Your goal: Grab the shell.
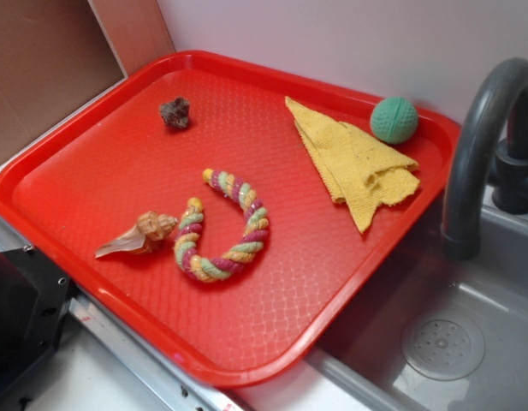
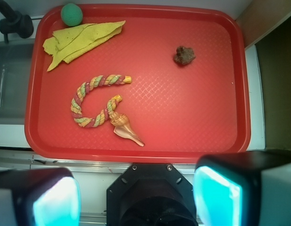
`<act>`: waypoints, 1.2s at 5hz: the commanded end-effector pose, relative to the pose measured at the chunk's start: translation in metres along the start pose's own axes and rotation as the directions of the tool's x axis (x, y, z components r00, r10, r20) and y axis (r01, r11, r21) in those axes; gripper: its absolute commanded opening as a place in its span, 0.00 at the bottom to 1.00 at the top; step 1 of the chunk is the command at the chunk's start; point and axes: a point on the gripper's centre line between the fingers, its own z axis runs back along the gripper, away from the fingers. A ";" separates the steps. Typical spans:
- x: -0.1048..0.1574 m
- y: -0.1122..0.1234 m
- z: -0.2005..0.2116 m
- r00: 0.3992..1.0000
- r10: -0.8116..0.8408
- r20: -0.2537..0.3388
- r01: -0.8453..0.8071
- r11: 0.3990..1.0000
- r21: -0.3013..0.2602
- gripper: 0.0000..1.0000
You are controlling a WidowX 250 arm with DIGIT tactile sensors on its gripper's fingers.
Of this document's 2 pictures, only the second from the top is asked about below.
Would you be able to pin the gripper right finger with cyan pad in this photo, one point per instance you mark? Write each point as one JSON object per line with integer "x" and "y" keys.
{"x": 251, "y": 188}

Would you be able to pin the red plastic tray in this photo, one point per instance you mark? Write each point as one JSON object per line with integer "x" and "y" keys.
{"x": 180, "y": 112}

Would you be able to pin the steel sink basin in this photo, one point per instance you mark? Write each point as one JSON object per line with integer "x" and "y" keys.
{"x": 15, "y": 63}

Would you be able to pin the green ball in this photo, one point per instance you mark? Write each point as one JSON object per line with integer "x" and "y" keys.
{"x": 71, "y": 14}

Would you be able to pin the tan spiral seashell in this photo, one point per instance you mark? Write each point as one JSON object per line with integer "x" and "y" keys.
{"x": 123, "y": 128}

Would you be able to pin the brown rock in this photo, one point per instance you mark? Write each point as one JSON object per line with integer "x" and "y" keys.
{"x": 184, "y": 55}

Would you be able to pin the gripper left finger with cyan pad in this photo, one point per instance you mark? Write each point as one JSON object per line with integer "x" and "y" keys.
{"x": 39, "y": 197}

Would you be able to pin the yellow cloth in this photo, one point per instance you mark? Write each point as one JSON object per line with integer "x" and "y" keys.
{"x": 70, "y": 43}

